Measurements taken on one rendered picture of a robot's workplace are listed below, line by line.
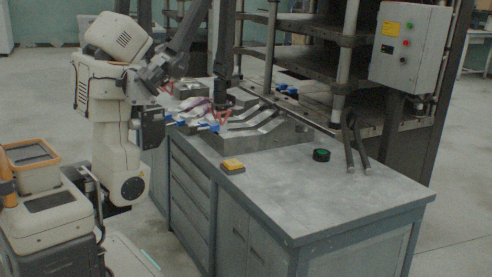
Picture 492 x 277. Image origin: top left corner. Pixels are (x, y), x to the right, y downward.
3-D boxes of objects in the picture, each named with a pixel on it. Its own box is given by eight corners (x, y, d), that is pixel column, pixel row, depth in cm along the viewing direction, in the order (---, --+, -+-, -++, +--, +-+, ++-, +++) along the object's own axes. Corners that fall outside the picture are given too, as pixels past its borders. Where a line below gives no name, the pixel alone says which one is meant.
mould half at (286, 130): (223, 157, 180) (224, 128, 175) (199, 137, 200) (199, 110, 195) (313, 141, 205) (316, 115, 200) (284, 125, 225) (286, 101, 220)
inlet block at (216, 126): (200, 137, 177) (200, 125, 175) (195, 133, 181) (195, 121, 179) (227, 132, 183) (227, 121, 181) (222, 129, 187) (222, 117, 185)
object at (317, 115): (333, 144, 224) (335, 131, 221) (225, 85, 326) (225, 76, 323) (432, 125, 266) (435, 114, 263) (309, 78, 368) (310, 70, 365)
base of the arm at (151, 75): (126, 72, 143) (143, 79, 134) (143, 56, 145) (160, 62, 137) (140, 89, 148) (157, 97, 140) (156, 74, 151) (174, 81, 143)
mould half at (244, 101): (190, 136, 201) (190, 114, 197) (158, 121, 217) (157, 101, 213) (258, 116, 236) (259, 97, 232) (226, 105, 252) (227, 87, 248)
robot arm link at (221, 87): (210, 76, 174) (221, 78, 171) (221, 73, 179) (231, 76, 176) (210, 92, 177) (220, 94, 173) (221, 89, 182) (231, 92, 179)
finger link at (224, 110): (224, 121, 186) (224, 101, 183) (231, 126, 180) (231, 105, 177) (210, 123, 183) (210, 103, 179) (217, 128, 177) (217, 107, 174)
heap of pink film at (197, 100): (203, 118, 209) (203, 103, 206) (182, 109, 220) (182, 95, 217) (239, 109, 227) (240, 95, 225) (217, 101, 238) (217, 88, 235)
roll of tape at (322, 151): (331, 157, 188) (332, 150, 187) (328, 164, 181) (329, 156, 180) (314, 154, 190) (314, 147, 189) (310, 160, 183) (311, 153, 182)
